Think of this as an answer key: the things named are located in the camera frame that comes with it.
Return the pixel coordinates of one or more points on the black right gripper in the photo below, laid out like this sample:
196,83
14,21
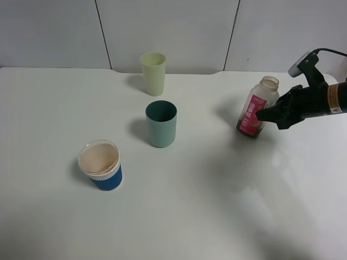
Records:
298,104

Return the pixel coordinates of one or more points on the clear bottle pink label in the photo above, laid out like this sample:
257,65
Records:
261,96

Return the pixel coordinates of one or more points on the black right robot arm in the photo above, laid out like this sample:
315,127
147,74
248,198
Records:
336,97

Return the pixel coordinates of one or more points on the teal green plastic cup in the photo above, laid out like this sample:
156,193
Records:
161,118

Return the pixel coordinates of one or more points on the pale yellow plastic cup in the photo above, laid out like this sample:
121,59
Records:
153,68

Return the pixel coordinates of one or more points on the blue sleeved cup clear lid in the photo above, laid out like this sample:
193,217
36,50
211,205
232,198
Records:
100,162

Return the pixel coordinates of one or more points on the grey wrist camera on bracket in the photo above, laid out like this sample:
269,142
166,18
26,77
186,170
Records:
307,65

